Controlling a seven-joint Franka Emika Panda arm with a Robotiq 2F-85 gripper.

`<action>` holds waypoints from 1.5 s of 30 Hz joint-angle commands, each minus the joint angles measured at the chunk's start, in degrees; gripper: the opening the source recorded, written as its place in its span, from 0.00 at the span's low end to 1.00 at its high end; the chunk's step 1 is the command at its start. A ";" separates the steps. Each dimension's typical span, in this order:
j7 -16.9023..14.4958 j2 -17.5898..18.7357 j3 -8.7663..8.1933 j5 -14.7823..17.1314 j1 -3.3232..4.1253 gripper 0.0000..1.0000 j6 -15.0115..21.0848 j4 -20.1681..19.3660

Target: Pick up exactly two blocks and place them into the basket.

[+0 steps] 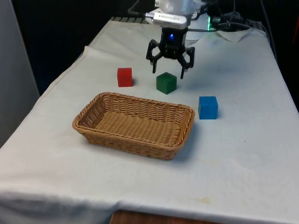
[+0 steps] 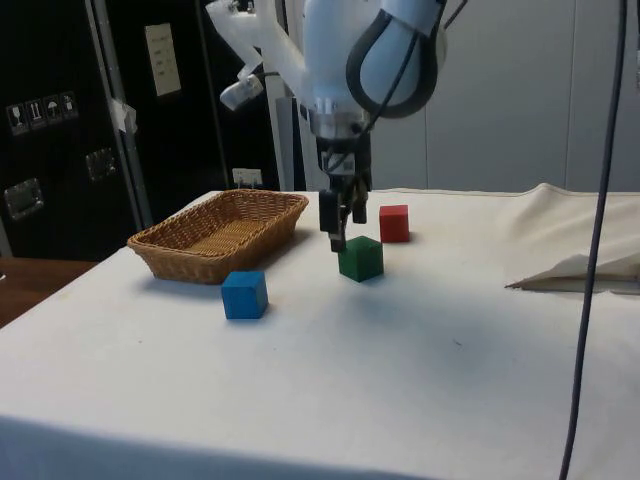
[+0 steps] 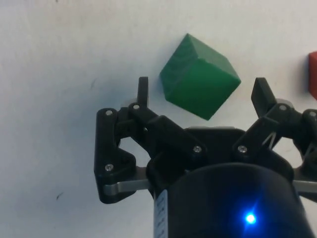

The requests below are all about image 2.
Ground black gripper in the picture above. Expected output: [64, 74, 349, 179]
[314, 133, 375, 254]

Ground green wooden cube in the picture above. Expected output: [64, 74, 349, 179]
[337, 235, 386, 284]

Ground wicker basket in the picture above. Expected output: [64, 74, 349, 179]
[126, 188, 311, 286]

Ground red wooden cube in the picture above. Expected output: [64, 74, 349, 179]
[378, 203, 412, 245]

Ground blue wooden cube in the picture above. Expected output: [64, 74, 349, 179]
[220, 270, 270, 321]

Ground pale lockers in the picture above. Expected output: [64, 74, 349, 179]
[263, 0, 640, 194]

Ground black cabinet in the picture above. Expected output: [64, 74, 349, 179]
[0, 0, 282, 262]

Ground black cable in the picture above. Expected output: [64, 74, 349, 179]
[558, 0, 629, 480]
[357, 28, 423, 139]

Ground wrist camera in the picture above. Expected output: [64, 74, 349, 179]
[219, 74, 265, 112]

